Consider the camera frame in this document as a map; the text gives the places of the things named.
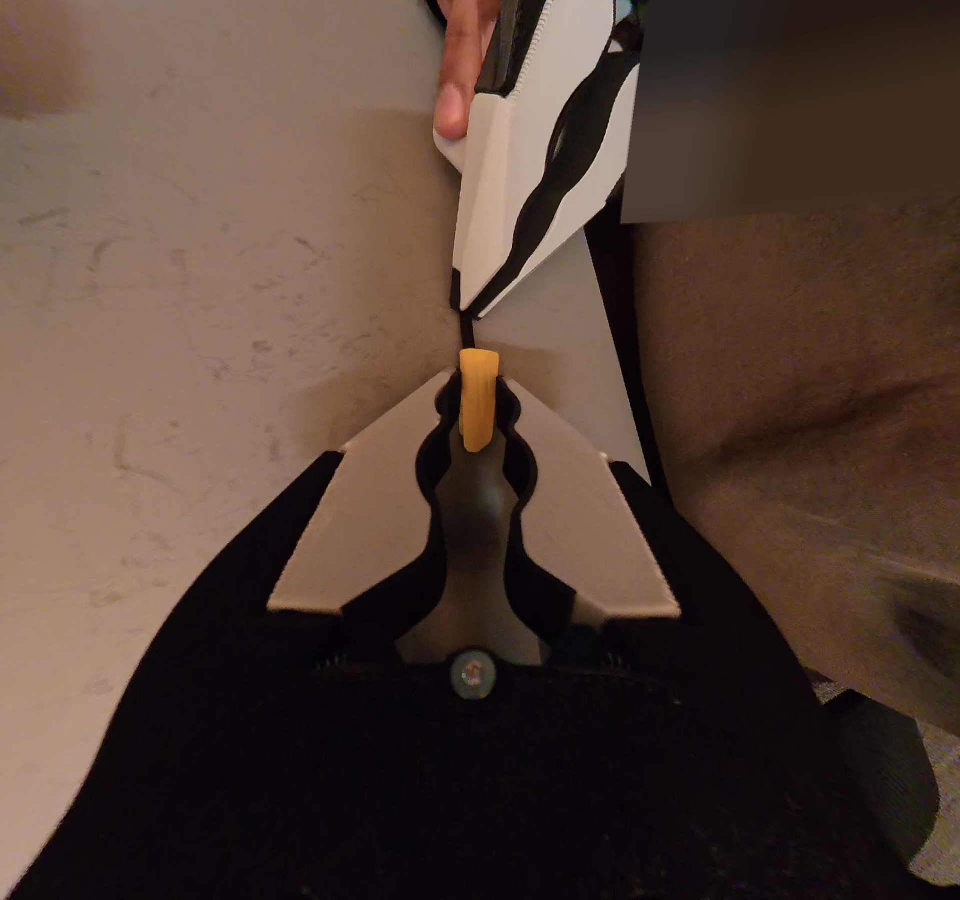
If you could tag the person's brown shirt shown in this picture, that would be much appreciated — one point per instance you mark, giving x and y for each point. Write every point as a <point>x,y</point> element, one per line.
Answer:
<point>787,390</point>

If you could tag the yellow plastic toy piece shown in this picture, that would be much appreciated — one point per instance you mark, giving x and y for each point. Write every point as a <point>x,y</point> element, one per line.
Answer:
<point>478,405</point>

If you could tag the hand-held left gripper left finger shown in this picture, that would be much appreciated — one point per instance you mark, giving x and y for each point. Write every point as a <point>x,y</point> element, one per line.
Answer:
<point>352,532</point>

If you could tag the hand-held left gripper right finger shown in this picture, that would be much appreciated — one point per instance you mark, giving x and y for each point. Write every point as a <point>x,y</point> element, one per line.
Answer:
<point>596,532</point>

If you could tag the black toy axle pin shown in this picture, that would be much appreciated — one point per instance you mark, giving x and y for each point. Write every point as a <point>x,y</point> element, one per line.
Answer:
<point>466,330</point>

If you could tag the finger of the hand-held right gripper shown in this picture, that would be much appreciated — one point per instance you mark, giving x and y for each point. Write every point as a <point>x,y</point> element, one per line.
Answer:
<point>611,134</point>
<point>510,157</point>

